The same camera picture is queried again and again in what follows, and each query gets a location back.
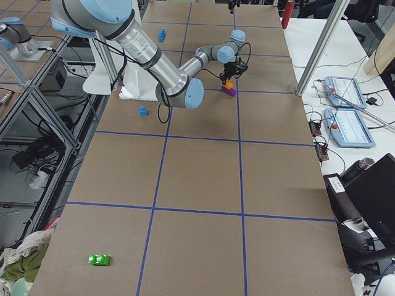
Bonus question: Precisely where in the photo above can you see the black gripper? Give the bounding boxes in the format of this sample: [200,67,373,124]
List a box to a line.
[220,62,237,84]

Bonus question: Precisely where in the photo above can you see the orange trapezoid toy block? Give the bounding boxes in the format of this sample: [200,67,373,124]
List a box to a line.
[224,80,233,89]

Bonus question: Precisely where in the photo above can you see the purple trapezoid toy block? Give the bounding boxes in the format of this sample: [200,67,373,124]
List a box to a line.
[222,86,236,97]

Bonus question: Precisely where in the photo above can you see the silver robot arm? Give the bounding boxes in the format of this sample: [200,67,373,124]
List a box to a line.
[51,1,246,109]

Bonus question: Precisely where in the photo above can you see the long blue toy block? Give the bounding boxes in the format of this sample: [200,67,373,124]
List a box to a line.
[158,28,166,42]

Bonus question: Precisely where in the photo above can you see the red cylinder bottle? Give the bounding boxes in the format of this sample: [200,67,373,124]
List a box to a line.
[281,0,295,30]

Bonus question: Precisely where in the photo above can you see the small blue toy block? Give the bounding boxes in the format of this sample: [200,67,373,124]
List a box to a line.
[139,105,148,117]

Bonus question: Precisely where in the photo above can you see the upper teach pendant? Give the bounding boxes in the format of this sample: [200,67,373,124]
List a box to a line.
[324,76,367,109]

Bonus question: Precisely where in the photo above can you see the teach pendant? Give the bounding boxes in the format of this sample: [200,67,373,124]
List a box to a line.
[323,108,376,149]
[324,76,367,109]

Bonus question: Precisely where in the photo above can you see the lower teach pendant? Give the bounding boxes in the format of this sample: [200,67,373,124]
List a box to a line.
[323,108,376,149]

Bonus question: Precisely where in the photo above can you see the black monitor stand device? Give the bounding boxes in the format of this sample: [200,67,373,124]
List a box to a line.
[323,153,394,277]

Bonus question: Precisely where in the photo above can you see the green toy block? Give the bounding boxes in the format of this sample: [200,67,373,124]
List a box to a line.
[88,253,110,266]

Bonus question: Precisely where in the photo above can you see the crumpled cloth pile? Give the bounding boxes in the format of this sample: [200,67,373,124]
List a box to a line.
[1,229,54,295]

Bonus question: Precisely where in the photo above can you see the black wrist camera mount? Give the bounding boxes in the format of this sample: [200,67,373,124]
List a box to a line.
[235,59,248,76]
[228,0,241,14]

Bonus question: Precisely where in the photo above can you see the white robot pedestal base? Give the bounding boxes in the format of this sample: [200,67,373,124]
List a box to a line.
[119,62,158,102]

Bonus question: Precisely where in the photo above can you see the black camera cable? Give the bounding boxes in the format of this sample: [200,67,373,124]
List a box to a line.
[92,30,252,124]

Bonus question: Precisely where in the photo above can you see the aluminium frame post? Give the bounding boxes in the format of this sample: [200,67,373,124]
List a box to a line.
[295,0,349,97]

